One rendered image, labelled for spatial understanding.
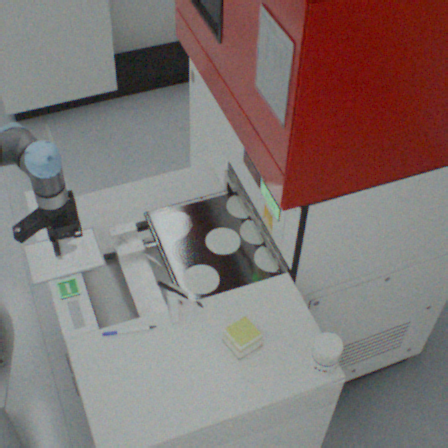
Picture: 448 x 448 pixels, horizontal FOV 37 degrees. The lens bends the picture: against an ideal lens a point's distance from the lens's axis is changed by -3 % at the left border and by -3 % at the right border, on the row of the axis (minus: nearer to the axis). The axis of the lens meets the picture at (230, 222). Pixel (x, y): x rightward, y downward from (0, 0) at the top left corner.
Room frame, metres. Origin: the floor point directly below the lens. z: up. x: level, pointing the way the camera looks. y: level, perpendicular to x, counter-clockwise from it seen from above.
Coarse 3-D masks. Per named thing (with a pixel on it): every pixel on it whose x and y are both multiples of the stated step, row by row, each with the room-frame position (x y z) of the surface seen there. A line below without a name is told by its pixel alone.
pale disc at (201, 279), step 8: (200, 264) 1.18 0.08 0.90; (192, 272) 1.15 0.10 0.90; (200, 272) 1.15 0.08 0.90; (208, 272) 1.15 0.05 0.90; (184, 280) 1.12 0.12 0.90; (192, 280) 1.12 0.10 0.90; (200, 280) 1.12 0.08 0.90; (208, 280) 1.12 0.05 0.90; (216, 280) 1.13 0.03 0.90; (192, 288) 1.09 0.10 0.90; (200, 288) 1.10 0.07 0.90; (208, 288) 1.10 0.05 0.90
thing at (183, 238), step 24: (168, 216) 1.35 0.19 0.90; (192, 216) 1.36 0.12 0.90; (216, 216) 1.36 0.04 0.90; (168, 240) 1.26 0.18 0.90; (192, 240) 1.27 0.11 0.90; (240, 240) 1.28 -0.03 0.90; (192, 264) 1.18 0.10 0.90; (216, 264) 1.18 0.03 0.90; (240, 264) 1.19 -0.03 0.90; (216, 288) 1.10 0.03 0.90
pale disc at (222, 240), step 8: (216, 232) 1.30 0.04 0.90; (224, 232) 1.30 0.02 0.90; (232, 232) 1.30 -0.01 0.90; (208, 240) 1.27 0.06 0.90; (216, 240) 1.27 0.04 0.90; (224, 240) 1.27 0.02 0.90; (232, 240) 1.27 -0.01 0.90; (216, 248) 1.24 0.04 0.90; (224, 248) 1.24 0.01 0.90; (232, 248) 1.24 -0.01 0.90
